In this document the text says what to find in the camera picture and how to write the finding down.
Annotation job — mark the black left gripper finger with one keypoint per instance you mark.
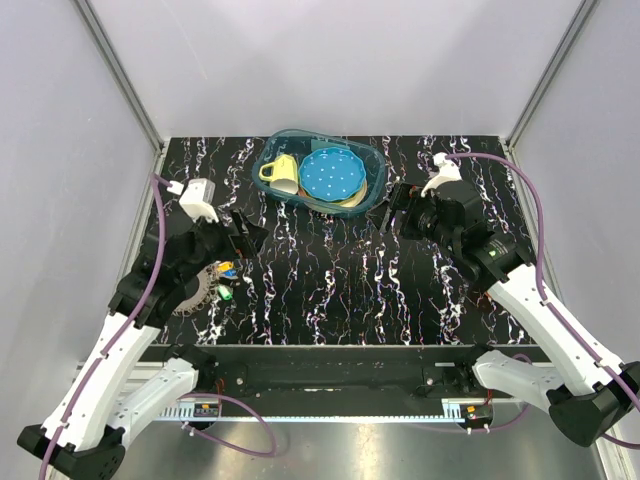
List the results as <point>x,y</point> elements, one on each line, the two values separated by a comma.
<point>252,240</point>
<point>241,222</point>

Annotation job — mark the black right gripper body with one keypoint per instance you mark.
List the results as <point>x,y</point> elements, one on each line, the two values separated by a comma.
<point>420,220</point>

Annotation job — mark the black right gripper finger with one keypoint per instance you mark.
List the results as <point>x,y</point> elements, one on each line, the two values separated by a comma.
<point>382,215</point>
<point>400,196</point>

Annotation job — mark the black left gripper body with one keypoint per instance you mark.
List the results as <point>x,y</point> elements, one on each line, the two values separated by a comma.
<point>215,242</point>

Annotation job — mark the silver metal key disc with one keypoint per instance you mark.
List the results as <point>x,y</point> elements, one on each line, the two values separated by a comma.
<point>200,291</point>

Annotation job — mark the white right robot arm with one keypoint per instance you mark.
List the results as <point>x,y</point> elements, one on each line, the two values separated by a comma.
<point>587,389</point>

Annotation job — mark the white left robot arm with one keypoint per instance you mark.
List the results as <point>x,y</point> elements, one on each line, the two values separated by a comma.
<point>87,435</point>

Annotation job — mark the blue dotted plate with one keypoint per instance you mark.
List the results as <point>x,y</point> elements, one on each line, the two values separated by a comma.
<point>331,174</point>

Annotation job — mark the yellow mug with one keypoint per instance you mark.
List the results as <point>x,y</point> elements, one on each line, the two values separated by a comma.
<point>281,174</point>

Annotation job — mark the teal plastic bin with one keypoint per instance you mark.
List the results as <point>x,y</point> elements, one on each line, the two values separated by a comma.
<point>299,144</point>

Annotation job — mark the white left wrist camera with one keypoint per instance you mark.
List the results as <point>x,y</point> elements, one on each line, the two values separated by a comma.
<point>196,199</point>

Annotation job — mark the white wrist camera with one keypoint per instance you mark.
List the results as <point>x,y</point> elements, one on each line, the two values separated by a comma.
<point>196,199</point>
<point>448,171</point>

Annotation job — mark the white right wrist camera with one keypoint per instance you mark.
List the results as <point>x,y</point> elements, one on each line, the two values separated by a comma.
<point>448,171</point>

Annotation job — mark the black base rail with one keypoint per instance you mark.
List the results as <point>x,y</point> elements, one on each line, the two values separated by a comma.
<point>347,383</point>

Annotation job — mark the left aluminium frame post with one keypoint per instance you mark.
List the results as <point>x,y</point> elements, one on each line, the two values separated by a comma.
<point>101,40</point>

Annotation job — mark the aluminium frame post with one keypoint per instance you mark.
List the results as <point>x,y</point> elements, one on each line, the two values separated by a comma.
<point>101,40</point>
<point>572,33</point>

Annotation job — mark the right aluminium frame post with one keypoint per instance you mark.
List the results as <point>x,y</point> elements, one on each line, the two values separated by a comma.
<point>572,33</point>

